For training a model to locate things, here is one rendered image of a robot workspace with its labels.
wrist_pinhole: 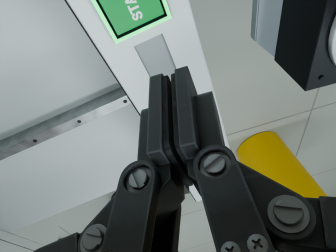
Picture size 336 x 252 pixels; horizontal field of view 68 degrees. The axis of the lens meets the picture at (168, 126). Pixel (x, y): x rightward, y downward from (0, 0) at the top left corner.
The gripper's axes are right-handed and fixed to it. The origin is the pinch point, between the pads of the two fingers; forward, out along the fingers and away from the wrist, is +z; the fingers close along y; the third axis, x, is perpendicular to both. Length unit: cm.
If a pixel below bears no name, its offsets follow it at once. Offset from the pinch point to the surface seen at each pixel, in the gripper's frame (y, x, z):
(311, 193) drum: 41, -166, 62
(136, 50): -5.2, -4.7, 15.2
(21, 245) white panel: -63, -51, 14
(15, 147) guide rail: -34.8, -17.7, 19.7
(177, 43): -1.2, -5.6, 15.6
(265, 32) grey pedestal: 11.0, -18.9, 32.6
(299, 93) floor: 54, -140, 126
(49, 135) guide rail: -28.6, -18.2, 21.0
